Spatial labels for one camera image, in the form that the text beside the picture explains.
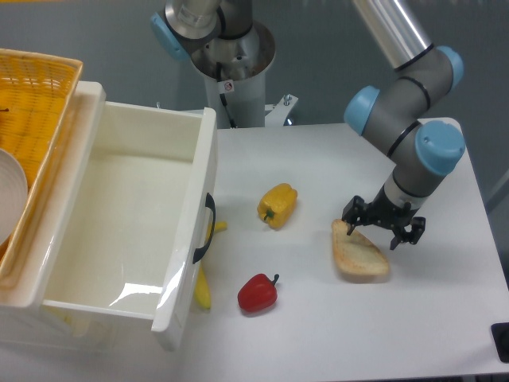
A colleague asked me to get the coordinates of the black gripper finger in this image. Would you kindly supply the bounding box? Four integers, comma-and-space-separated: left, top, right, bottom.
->
390, 216, 426, 250
341, 196, 370, 236

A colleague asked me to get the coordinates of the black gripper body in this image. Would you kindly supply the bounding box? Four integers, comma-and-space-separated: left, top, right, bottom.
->
363, 197, 414, 230

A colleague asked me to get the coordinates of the triangle bread slice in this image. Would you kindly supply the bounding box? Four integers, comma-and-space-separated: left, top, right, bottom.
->
332, 220, 390, 276

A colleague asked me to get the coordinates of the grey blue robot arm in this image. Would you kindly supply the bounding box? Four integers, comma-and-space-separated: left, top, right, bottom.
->
150, 1, 465, 248

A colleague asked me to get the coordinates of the yellow bell pepper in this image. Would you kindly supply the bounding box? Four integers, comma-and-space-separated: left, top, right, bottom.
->
257, 183, 298, 229

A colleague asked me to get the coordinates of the red bell pepper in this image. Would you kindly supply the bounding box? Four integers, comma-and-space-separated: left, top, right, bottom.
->
237, 274, 280, 313

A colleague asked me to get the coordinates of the black device at table edge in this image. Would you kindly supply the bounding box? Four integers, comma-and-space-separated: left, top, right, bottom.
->
491, 322, 509, 364

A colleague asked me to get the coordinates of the yellow banana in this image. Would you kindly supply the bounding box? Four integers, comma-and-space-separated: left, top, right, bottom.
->
193, 221, 228, 310

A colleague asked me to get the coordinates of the white open drawer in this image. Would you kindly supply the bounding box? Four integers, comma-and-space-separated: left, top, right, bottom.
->
39, 99, 220, 352

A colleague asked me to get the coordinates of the yellow woven basket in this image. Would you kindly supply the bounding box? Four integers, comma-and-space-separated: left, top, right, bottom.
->
1, 49, 83, 278

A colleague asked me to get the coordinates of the white plate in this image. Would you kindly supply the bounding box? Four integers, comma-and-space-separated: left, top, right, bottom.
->
1, 150, 28, 244

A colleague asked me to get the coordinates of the white drawer cabinet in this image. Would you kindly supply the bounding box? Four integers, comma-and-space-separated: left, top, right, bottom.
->
1, 82, 122, 351

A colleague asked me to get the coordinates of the black drawer handle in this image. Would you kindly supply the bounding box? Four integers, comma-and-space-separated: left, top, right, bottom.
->
192, 193, 217, 264

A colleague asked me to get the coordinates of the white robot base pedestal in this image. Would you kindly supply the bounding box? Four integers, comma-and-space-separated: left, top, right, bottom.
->
155, 19, 299, 130

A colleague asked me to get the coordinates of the black cable on pedestal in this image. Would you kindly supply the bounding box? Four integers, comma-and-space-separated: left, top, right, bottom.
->
215, 61, 241, 129

